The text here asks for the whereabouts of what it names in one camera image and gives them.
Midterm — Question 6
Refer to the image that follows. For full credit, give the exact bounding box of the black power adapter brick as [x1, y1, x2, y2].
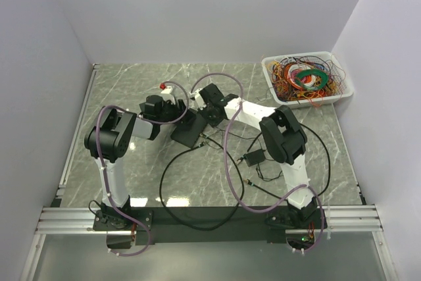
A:
[244, 149, 266, 166]

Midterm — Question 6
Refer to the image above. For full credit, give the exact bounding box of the aluminium front rail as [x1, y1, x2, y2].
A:
[35, 205, 383, 235]

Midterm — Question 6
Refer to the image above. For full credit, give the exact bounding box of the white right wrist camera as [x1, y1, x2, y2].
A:
[190, 93, 207, 109]

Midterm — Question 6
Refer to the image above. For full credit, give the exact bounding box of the aluminium rail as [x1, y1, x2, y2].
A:
[50, 63, 99, 207]
[35, 205, 383, 235]

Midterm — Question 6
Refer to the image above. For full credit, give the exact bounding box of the aluminium left side rail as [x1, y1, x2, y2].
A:
[50, 63, 99, 207]

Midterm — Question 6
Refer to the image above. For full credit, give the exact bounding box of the black network switch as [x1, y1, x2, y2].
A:
[170, 109, 207, 149]

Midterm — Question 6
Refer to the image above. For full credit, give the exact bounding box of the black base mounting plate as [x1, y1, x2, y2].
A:
[91, 205, 330, 249]

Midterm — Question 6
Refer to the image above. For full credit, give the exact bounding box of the white plastic basket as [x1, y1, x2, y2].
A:
[261, 51, 354, 108]

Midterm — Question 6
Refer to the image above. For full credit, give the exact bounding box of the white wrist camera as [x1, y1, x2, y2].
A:
[160, 86, 176, 104]
[190, 93, 207, 109]

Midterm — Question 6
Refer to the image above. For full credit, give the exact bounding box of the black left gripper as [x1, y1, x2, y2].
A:
[158, 97, 197, 124]

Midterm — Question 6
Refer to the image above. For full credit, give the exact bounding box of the thin black power cord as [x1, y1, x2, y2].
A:
[200, 129, 287, 182]

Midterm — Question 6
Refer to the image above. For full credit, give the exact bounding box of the colourful wire bundle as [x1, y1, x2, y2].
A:
[257, 51, 346, 108]

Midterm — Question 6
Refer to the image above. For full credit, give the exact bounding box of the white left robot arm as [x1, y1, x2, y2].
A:
[84, 95, 189, 230]

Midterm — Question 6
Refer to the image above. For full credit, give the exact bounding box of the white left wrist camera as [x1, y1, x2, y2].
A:
[160, 86, 176, 104]

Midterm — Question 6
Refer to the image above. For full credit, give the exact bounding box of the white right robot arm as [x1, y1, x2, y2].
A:
[192, 84, 317, 228]

